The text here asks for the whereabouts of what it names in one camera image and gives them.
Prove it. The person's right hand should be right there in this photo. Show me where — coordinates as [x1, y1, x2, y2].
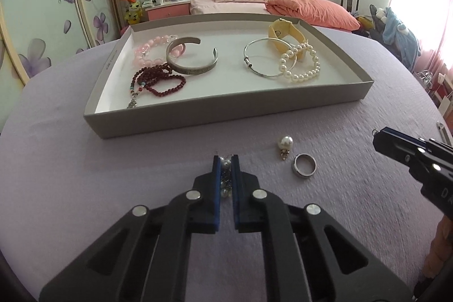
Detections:
[423, 215, 453, 288]

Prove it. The white pearl bracelet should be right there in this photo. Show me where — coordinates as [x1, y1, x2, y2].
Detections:
[278, 43, 321, 84]

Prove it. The small pearl earring cluster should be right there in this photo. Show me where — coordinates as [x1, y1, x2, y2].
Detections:
[219, 154, 234, 198]

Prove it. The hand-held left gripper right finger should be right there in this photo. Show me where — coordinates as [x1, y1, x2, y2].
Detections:
[232, 154, 388, 302]

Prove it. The pink white nightstand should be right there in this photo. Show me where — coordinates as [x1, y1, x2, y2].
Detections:
[143, 0, 192, 22]

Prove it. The floral glass sliding wardrobe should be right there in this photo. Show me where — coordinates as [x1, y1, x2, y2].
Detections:
[0, 0, 123, 133]

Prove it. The yellow green plush toy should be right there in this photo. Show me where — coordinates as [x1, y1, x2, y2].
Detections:
[124, 1, 144, 23]

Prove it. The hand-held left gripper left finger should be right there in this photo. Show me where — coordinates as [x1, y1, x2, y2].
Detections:
[39, 154, 223, 302]

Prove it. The pink curtain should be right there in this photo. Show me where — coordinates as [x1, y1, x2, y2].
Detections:
[389, 0, 453, 112]

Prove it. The dark red beaded necklace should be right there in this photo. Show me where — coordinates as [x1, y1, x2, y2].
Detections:
[127, 62, 187, 110]

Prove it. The grey cardboard tray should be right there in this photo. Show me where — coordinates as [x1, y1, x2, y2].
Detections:
[83, 12, 375, 140]

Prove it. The salmon pink duvet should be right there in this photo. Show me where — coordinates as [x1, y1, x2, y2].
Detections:
[265, 0, 362, 31]

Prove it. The pink beaded bracelet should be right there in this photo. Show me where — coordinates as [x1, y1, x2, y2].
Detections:
[133, 35, 186, 68]

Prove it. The pearl drop earring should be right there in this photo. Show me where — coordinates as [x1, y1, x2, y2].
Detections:
[277, 135, 294, 161]

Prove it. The silver ring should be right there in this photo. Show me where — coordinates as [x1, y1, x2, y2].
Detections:
[292, 153, 318, 179]

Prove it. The wide silver cuff bracelet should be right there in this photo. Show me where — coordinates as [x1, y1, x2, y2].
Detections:
[166, 37, 219, 76]

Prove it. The bed with pink sheet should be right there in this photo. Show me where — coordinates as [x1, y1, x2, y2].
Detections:
[189, 0, 273, 15]

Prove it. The thin silver bangle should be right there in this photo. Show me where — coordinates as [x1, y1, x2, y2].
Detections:
[243, 38, 298, 78]

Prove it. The yellow bangle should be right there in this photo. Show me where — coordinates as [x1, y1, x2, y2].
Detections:
[268, 18, 308, 62]

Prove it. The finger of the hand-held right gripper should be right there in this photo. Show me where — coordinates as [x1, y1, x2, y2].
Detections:
[382, 127, 430, 150]
[372, 131, 425, 180]

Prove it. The blue fleece garment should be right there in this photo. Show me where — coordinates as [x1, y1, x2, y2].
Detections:
[382, 7, 422, 72]

